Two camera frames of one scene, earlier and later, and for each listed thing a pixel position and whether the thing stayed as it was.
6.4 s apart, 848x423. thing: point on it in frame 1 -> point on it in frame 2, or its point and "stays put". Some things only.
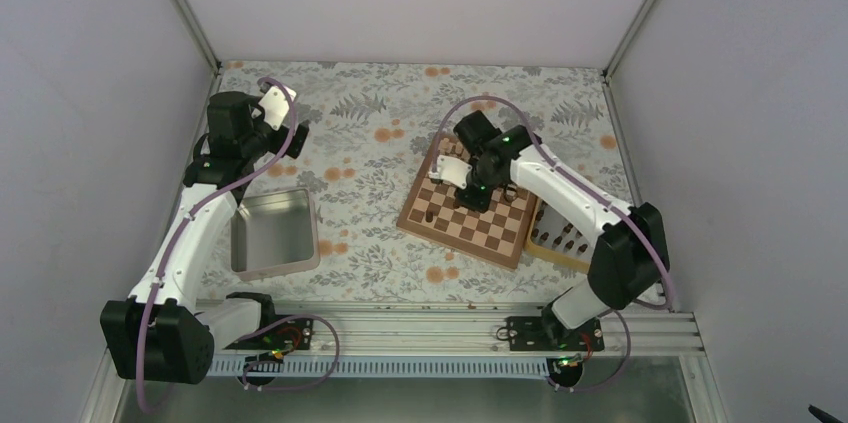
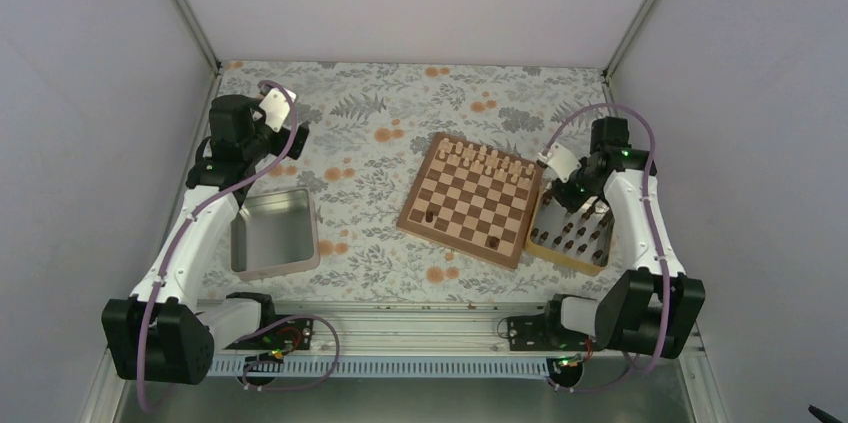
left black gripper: x=297 y=141 stays put
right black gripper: x=481 y=204 -> x=571 y=202
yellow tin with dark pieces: x=552 y=236 stays put
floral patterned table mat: x=375 y=128 stays put
